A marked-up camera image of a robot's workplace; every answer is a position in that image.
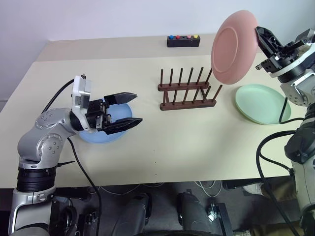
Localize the black equipment under table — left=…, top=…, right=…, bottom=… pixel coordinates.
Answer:
left=50, top=188, right=99, bottom=236

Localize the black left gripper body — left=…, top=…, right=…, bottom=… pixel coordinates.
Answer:
left=85, top=98, right=113, bottom=131

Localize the black button box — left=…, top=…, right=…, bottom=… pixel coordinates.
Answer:
left=167, top=34, right=201, bottom=48

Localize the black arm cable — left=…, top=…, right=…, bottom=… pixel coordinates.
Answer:
left=255, top=97, right=305, bottom=236
left=43, top=78, right=103, bottom=236

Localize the pink plate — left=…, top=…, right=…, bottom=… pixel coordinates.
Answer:
left=211, top=9, right=259, bottom=86

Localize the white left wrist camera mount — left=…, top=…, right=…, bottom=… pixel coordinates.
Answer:
left=70, top=74, right=94, bottom=132

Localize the green plate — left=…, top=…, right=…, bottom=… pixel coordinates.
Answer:
left=234, top=83, right=292, bottom=126

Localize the dark rounded shape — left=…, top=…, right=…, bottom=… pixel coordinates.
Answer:
left=114, top=192, right=153, bottom=236
left=176, top=189, right=210, bottom=236

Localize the wooden dish rack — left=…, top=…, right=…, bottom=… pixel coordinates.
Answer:
left=157, top=66, right=223, bottom=112

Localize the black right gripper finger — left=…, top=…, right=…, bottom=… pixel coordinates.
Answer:
left=254, top=25, right=284, bottom=59

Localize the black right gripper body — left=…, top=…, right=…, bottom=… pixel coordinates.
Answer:
left=255, top=40, right=307, bottom=74

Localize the white floor cable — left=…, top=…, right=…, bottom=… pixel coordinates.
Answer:
left=193, top=180, right=222, bottom=197
left=100, top=182, right=166, bottom=198

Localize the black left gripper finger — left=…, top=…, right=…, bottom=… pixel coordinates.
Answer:
left=103, top=91, right=138, bottom=105
left=99, top=118, right=144, bottom=135

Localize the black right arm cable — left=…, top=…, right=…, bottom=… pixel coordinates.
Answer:
left=255, top=97, right=305, bottom=236

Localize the black metal frame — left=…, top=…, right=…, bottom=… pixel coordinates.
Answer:
left=208, top=202, right=234, bottom=236

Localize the blue plate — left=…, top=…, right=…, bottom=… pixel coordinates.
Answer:
left=78, top=102, right=134, bottom=145

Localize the black zip tie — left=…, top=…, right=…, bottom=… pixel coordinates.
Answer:
left=57, top=160, right=76, bottom=169

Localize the white shoe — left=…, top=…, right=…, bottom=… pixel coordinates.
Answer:
left=242, top=182, right=263, bottom=197

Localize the black bar under table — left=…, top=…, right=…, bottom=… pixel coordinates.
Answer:
left=222, top=180, right=262, bottom=190

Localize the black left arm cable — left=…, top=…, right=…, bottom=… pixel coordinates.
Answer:
left=43, top=78, right=103, bottom=236

